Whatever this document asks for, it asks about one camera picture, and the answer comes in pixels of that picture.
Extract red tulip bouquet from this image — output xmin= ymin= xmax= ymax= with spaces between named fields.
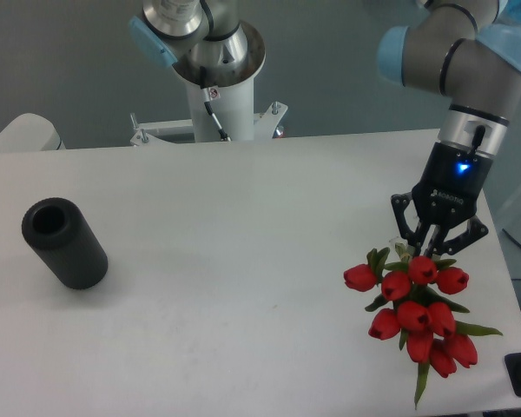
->
xmin=343 ymin=243 xmax=502 ymax=405

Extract blue plastic bag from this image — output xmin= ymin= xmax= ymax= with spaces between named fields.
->
xmin=499 ymin=0 xmax=521 ymax=25

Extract white rounded chair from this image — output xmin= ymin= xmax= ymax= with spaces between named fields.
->
xmin=0 ymin=113 xmax=66 ymax=154

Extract black ribbed cylindrical vase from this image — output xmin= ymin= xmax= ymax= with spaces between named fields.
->
xmin=22 ymin=197 xmax=109 ymax=290

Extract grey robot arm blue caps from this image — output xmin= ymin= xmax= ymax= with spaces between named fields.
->
xmin=129 ymin=1 xmax=521 ymax=259

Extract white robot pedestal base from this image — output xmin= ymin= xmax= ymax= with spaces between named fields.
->
xmin=129 ymin=17 xmax=288 ymax=142

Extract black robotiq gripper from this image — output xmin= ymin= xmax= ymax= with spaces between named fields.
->
xmin=391 ymin=142 xmax=492 ymax=259

